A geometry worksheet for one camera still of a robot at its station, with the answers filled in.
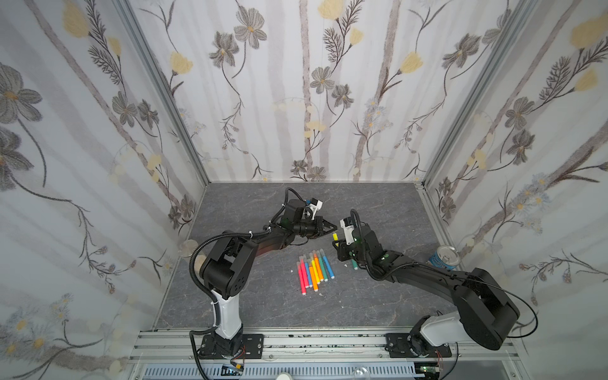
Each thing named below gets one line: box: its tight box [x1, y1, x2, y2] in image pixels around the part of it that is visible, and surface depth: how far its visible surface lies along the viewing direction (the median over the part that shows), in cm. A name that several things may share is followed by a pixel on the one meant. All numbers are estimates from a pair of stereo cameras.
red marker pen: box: [299, 255, 310, 289], surface depth 91 cm
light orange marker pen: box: [307, 262, 319, 293], surface depth 90 cm
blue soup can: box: [429, 245, 461, 270], surface depth 85 cm
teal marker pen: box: [316, 250, 329, 282], surface depth 92 cm
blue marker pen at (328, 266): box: [323, 255, 335, 280], surface depth 92 cm
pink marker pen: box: [296, 261, 307, 297], surface depth 90 cm
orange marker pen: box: [311, 250, 324, 282], surface depth 92 cm
